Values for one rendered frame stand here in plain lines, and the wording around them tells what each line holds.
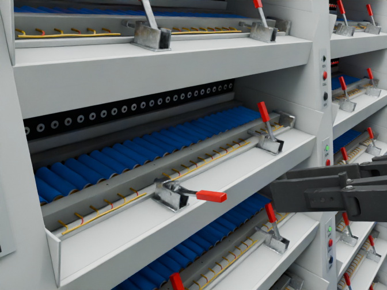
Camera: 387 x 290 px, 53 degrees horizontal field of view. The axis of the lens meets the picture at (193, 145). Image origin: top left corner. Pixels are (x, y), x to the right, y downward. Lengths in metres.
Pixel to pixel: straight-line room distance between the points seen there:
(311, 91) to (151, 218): 0.48
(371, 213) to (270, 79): 0.58
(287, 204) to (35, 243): 0.22
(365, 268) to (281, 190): 1.11
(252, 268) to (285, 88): 0.37
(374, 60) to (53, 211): 1.27
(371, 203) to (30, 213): 0.26
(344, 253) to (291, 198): 0.80
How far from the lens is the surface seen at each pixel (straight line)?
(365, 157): 1.33
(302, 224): 0.86
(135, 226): 0.44
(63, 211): 0.43
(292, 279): 0.96
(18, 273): 0.35
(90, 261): 0.40
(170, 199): 0.47
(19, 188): 0.33
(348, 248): 1.18
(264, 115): 0.68
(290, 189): 0.36
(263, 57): 0.64
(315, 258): 0.94
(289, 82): 0.83
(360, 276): 1.42
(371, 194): 0.31
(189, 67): 0.48
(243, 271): 0.69
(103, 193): 0.46
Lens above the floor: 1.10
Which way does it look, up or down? 12 degrees down
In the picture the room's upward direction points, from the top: 6 degrees counter-clockwise
